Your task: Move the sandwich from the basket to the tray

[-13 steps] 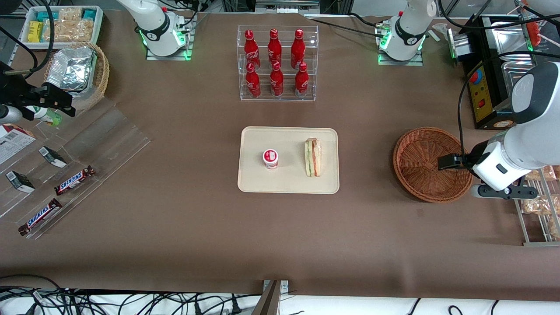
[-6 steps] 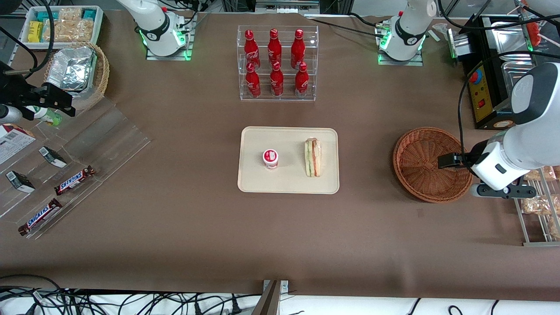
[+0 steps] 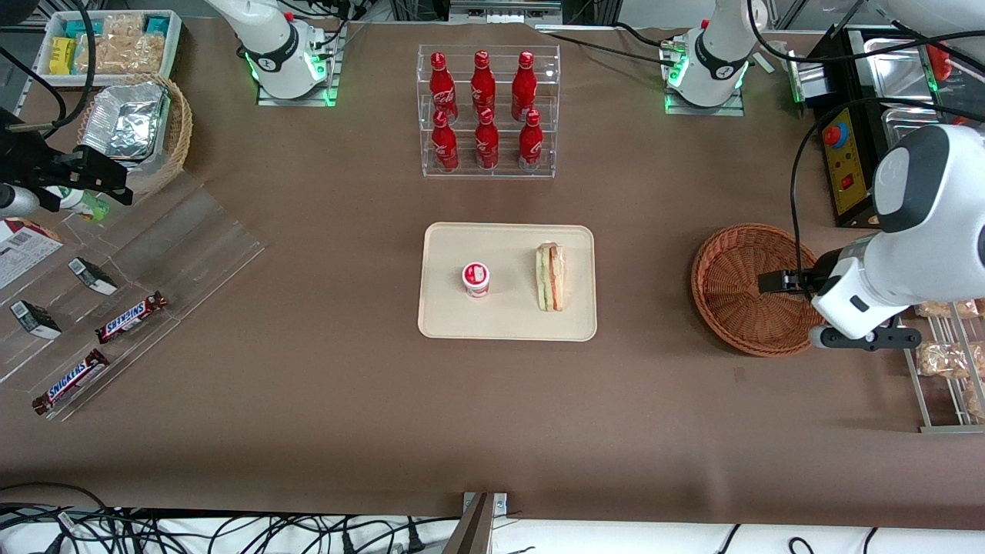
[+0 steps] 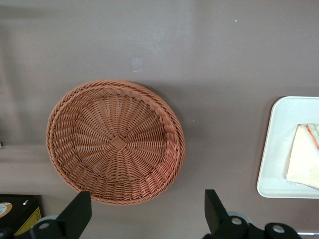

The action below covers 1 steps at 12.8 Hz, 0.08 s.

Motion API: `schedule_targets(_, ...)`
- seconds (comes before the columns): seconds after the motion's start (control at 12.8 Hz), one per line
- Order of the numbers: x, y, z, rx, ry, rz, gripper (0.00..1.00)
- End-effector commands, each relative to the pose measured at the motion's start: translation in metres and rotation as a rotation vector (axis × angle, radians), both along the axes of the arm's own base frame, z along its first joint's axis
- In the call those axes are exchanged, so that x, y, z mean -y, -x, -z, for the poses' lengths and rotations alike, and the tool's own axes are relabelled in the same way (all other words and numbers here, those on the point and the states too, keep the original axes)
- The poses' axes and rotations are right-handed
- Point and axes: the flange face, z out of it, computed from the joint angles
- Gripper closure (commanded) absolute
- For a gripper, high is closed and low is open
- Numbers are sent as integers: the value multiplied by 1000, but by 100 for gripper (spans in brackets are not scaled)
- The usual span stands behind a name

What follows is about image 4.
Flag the black food warmer appliance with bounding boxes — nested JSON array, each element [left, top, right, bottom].
[[0, 195, 43, 236]]

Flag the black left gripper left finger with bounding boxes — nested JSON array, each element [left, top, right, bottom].
[[56, 191, 93, 239]]

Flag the brown table cover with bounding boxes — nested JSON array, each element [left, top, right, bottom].
[[0, 0, 319, 239]]

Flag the triangular white bread sandwich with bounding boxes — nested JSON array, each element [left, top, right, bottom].
[[285, 123, 319, 191]]

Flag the beige plastic tray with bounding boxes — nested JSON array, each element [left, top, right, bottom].
[[256, 96, 319, 199]]

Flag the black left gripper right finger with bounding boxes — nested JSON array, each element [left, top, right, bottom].
[[204, 189, 240, 239]]

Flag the shallow brown wicker basket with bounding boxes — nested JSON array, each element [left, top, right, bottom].
[[46, 79, 186, 206]]

